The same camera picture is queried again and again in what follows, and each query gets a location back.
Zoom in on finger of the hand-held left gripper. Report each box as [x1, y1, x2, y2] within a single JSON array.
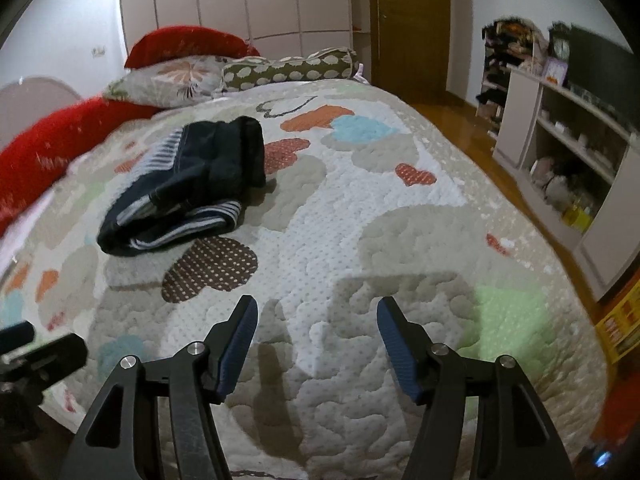
[[0, 321, 37, 358], [0, 332, 87, 401]]

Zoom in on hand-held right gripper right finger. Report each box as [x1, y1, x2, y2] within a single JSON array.
[[376, 296, 573, 480]]

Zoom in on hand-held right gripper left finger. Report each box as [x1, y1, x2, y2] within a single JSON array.
[[59, 294, 259, 480]]

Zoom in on navy striped pants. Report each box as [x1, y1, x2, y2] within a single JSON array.
[[96, 116, 267, 258]]

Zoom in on heart-patterned quilt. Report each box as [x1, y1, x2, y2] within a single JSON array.
[[0, 77, 608, 480]]

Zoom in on red fluffy blanket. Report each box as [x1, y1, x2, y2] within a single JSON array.
[[0, 97, 161, 236]]

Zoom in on yellow box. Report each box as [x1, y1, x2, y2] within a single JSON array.
[[595, 292, 640, 363]]

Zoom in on pale rounded headboard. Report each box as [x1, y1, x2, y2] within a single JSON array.
[[0, 76, 83, 146]]

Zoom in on white shelf unit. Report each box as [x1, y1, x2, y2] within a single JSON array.
[[492, 67, 640, 301]]

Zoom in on floral pillow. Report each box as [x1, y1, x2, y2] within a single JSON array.
[[102, 55, 236, 108]]

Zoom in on olive polka-dot bolster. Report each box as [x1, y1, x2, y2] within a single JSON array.
[[220, 47, 358, 93]]

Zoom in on cluttered rack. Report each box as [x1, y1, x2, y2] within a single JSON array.
[[475, 17, 543, 136]]

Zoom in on wooden door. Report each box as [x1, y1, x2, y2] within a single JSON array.
[[367, 0, 453, 93]]

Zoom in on dark clock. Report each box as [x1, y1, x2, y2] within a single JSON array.
[[547, 22, 572, 61]]

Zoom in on dark screen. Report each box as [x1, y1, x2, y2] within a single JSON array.
[[567, 25, 636, 106]]

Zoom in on purple picture frame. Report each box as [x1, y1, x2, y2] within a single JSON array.
[[542, 57, 568, 87]]

